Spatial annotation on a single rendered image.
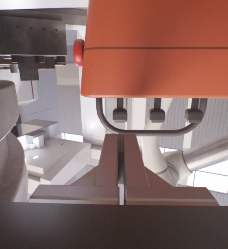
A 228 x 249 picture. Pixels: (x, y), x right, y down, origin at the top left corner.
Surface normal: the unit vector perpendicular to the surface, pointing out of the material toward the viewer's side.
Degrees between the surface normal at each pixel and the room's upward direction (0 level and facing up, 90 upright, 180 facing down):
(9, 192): 180
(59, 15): 72
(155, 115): 90
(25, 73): 90
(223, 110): 90
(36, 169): 90
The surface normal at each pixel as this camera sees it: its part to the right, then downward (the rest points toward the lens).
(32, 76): 0.36, 0.26
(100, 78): -0.03, 0.17
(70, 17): 0.34, 0.55
